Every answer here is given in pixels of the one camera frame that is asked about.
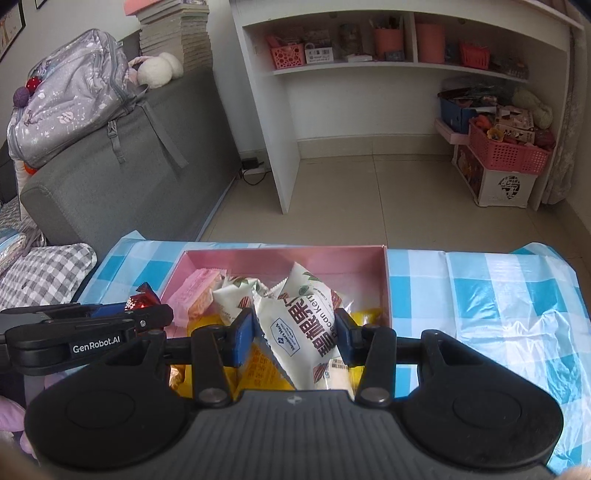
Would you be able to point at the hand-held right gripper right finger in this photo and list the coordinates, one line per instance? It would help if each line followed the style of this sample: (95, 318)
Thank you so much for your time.
(344, 341)

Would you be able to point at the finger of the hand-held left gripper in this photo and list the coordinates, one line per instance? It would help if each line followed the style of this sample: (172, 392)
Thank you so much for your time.
(147, 318)
(55, 313)

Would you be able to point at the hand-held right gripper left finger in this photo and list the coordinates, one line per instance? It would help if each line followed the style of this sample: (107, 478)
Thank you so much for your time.
(242, 341)

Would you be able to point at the red floral snack packet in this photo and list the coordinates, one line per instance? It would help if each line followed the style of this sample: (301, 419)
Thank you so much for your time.
(145, 300)

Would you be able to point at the yellow honeycomb print snack packet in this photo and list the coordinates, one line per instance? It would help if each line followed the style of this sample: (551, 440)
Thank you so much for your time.
(369, 318)

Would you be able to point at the yellow red label snack packet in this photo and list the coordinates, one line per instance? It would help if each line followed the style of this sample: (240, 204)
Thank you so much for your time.
(256, 374)

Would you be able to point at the white walnut snack packet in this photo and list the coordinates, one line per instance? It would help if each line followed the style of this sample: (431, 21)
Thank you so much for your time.
(295, 332)
(233, 297)

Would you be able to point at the pink snack packet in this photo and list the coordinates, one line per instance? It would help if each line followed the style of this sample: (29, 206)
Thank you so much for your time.
(194, 288)

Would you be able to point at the ridged plain yellow snack packet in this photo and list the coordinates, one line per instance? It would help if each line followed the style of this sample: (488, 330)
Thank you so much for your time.
(180, 381)

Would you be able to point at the pink and silver box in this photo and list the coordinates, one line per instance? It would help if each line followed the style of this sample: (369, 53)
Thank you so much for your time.
(277, 263)

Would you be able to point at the grey checkered pillow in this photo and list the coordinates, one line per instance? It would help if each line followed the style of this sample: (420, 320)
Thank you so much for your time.
(46, 272)

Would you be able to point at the folded light blue blanket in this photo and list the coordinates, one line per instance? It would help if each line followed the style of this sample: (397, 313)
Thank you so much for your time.
(11, 249)

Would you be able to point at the pink cloth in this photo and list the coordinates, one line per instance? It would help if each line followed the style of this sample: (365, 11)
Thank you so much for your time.
(11, 415)

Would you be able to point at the blue white checkered tablecloth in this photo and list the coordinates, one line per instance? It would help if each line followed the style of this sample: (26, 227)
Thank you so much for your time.
(461, 286)

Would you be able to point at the grey sofa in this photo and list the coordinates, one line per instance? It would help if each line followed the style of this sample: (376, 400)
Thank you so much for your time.
(161, 161)

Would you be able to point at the white shelf unit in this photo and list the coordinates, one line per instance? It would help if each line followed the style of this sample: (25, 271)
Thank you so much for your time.
(281, 138)

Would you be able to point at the grey patterned backpack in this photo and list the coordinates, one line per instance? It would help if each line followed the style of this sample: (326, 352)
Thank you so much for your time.
(69, 101)

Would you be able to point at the purple pompom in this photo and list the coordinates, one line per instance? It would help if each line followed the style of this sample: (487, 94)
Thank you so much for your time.
(21, 96)

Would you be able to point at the white patterned storage box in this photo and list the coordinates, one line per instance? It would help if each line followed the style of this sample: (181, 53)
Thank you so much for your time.
(503, 189)

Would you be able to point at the red pompom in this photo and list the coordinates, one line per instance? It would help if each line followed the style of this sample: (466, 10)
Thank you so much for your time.
(34, 85)

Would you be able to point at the pink tray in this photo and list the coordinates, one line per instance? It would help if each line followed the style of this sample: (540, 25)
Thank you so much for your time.
(445, 131)

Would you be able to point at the white plush toy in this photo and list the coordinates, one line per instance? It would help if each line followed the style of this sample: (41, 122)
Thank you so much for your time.
(154, 71)

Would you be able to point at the large pink plastic basket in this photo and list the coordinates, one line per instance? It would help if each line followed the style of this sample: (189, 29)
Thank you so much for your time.
(508, 152)

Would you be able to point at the blue box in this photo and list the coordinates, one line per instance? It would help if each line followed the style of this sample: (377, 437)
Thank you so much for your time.
(455, 115)

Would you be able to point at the white pink patterned carton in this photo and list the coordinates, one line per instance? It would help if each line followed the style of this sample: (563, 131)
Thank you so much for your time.
(515, 119)

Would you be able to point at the stack of books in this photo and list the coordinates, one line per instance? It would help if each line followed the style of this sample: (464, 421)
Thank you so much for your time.
(175, 37)

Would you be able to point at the small white labelled box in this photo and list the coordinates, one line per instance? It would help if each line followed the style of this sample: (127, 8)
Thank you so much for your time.
(319, 54)

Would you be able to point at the small pink perforated basket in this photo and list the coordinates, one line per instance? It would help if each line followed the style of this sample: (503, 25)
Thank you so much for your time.
(288, 56)

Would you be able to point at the beige curtain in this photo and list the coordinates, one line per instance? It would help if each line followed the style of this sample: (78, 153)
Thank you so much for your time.
(565, 138)

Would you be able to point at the pink cup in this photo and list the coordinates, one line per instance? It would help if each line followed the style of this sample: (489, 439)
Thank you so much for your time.
(429, 44)
(388, 44)

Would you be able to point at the glass jar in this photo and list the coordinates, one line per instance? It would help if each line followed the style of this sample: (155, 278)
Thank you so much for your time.
(351, 40)

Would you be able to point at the pink flat box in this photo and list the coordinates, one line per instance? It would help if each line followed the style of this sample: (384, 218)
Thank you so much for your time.
(141, 6)

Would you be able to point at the small red basket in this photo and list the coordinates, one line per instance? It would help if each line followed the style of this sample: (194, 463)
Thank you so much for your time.
(475, 56)

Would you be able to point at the framed wall picture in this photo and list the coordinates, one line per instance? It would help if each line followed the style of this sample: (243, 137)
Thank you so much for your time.
(9, 27)

